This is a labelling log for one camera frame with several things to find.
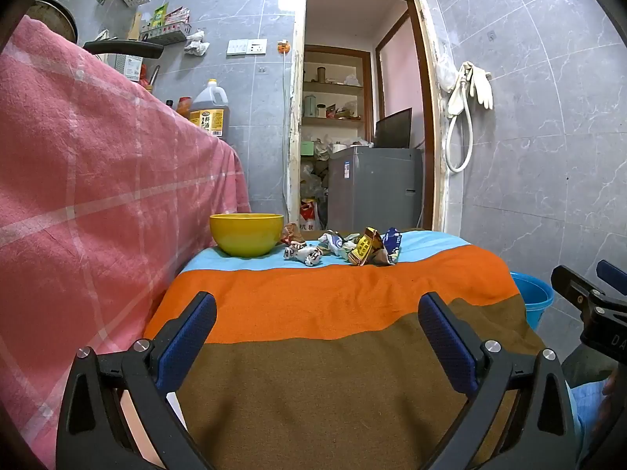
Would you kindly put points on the person's right hand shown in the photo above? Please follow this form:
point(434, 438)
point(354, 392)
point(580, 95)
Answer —
point(610, 382)

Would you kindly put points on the white wall switch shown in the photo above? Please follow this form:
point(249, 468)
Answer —
point(236, 47)

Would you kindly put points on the green packet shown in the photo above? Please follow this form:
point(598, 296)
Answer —
point(158, 17)

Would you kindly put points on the striped orange blue brown blanket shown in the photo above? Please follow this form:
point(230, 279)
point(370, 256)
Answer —
point(343, 303)

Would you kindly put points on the grey wall rack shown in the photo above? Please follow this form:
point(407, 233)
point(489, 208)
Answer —
point(164, 34)

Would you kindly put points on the red mesh bag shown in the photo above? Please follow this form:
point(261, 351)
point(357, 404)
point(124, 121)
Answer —
point(144, 78)

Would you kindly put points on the yellow bowl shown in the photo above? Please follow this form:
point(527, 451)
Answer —
point(245, 235)

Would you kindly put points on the red packets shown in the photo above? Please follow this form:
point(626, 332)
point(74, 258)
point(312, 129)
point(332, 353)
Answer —
point(178, 14)

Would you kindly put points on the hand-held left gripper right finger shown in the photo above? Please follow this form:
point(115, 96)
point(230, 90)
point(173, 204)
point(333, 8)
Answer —
point(445, 338)

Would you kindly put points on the cream rubber glove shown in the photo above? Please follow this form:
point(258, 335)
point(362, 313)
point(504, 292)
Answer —
point(480, 83)
point(458, 95)

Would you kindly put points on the red brown wrapper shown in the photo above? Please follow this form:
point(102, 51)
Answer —
point(292, 235)

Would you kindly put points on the wooden shelf unit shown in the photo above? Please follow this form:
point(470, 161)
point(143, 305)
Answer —
point(338, 85)

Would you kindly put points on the large cooking oil jug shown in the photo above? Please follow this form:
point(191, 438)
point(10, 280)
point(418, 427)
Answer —
point(209, 112)

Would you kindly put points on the red capped sauce bottle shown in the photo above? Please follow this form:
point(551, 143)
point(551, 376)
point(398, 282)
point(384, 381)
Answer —
point(183, 106)

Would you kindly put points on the blue plastic bucket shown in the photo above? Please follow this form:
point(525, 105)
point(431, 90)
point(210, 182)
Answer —
point(534, 298)

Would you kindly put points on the pink checked cloth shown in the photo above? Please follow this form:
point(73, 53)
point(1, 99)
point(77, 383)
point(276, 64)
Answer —
point(98, 181)

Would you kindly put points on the red white sack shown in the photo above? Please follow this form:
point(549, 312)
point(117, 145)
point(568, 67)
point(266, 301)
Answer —
point(307, 213)

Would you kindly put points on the black flat screen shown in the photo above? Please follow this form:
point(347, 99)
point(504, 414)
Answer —
point(394, 129)

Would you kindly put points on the green canister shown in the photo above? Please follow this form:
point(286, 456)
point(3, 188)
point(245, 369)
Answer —
point(309, 105)

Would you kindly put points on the grey washing machine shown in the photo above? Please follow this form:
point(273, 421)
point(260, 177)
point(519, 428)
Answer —
point(372, 186)

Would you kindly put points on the orange plug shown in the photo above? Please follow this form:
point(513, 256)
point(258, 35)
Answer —
point(284, 47)

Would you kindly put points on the white wall socket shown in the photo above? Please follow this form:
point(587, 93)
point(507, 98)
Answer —
point(256, 47)

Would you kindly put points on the white crumpled rag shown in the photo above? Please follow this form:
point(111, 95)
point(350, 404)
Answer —
point(197, 43)

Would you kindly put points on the metal rod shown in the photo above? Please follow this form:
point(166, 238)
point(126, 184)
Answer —
point(154, 76)

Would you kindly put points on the red yellow wrapper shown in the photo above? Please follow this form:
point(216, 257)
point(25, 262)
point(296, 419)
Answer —
point(365, 247)

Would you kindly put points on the wooden door frame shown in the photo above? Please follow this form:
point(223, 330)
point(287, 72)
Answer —
point(294, 107)

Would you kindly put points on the person's leg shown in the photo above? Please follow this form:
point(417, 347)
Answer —
point(588, 411)

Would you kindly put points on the white wrapper blue oval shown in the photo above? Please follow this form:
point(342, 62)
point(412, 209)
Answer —
point(333, 241)

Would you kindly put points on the grey utensil holder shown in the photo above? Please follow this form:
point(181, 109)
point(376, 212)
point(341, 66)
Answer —
point(130, 66)

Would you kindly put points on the pile of plastic bags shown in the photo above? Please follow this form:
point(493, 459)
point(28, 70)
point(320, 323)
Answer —
point(313, 183)

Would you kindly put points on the green box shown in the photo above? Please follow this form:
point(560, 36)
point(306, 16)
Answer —
point(307, 148)

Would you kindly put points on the brown jar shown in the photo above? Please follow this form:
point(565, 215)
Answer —
point(322, 74)

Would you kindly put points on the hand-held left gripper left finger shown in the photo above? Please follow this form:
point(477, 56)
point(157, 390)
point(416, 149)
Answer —
point(191, 333)

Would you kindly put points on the white plastic bag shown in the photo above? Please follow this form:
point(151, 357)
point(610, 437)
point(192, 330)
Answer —
point(443, 73)

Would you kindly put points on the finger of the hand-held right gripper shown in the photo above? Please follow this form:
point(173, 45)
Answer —
point(615, 276)
point(575, 286)

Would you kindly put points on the wooden spatula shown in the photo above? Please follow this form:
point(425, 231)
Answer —
point(134, 27)

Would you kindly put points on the white brown wrapper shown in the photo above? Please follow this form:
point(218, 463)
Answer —
point(306, 254)

